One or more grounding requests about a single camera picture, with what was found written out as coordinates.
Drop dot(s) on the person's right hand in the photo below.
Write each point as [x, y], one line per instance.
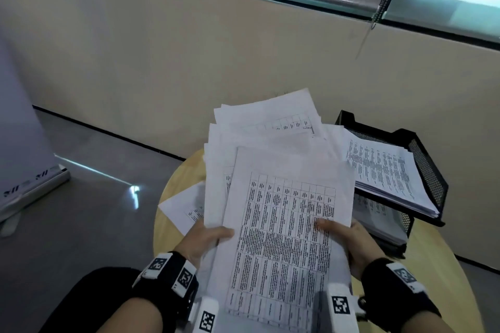
[359, 243]

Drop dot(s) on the person's left hand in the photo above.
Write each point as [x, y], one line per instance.
[201, 241]

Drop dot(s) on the pile of printed papers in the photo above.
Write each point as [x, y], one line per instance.
[181, 208]

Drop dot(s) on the black mesh paper tray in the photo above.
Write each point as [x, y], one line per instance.
[433, 172]

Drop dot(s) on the black right wrist band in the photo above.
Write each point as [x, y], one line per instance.
[390, 293]

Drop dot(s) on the black wrist band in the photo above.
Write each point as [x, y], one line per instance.
[156, 290]
[390, 293]

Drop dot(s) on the black left wrist band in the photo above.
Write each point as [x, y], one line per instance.
[156, 290]

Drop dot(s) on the round wooden table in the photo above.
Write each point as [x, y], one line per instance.
[437, 266]

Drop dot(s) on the grey flat case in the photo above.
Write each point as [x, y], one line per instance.
[23, 141]

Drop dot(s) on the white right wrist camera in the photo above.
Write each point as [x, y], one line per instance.
[340, 309]

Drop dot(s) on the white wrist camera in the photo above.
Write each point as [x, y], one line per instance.
[206, 317]
[340, 309]

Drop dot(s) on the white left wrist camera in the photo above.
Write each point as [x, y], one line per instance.
[206, 317]

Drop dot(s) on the window with black frame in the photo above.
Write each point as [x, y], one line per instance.
[449, 9]

